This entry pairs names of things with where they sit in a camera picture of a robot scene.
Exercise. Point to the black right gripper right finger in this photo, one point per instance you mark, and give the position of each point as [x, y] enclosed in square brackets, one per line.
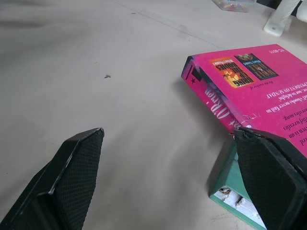
[271, 177]

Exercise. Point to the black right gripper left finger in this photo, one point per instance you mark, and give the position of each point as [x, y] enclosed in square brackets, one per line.
[72, 172]

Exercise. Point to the pink paperback book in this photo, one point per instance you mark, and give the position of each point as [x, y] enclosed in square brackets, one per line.
[251, 100]

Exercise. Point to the teal hardcover book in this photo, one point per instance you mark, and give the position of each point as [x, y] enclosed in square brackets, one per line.
[229, 178]

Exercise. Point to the white plastic basket rack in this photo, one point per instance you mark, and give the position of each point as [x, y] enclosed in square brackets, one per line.
[278, 21]

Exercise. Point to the clear plastic box of small parts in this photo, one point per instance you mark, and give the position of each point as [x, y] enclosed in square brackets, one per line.
[236, 6]

